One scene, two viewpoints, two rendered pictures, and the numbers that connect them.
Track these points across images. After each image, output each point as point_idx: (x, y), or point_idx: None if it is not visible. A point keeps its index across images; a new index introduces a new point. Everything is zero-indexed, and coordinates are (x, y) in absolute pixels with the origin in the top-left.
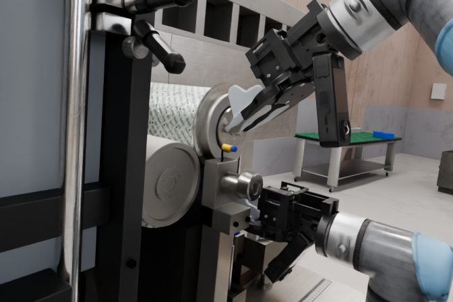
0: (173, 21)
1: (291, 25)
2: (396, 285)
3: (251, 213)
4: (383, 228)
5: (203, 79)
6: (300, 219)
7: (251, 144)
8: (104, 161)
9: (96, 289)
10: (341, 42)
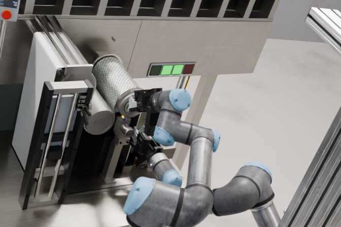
0: (151, 1)
1: None
2: None
3: (135, 138)
4: (164, 164)
5: (161, 41)
6: (148, 149)
7: None
8: (74, 127)
9: (67, 151)
10: (152, 108)
